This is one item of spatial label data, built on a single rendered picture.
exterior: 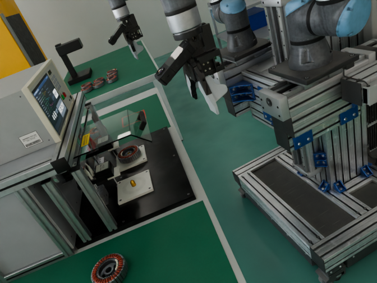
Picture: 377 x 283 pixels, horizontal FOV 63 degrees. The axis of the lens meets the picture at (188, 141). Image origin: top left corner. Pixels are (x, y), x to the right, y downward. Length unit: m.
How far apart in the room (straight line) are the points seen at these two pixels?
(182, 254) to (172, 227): 0.12
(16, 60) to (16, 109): 3.73
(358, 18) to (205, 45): 0.48
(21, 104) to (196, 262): 0.73
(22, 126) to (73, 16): 5.42
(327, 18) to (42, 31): 5.92
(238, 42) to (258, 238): 1.12
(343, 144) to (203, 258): 1.02
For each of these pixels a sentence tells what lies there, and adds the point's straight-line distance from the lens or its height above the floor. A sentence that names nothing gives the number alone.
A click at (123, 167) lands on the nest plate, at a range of 1.47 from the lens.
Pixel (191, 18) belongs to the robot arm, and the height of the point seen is 1.38.
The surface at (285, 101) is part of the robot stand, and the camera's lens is 1.13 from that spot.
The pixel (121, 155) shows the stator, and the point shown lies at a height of 0.82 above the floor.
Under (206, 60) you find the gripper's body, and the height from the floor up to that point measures 1.28.
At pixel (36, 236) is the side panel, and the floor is 0.88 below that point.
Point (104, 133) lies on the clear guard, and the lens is 1.15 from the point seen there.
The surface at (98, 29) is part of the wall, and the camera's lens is 6.46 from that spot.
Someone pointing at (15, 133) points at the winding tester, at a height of 1.20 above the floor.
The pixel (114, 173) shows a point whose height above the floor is 0.88.
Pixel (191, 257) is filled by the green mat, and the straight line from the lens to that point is 0.99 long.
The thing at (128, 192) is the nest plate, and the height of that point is 0.78.
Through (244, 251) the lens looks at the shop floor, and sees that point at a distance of 1.91.
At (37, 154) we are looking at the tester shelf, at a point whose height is 1.11.
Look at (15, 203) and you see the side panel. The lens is 1.13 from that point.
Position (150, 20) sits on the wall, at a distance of 6.47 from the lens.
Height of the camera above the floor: 1.49
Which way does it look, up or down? 29 degrees down
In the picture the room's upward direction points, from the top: 21 degrees counter-clockwise
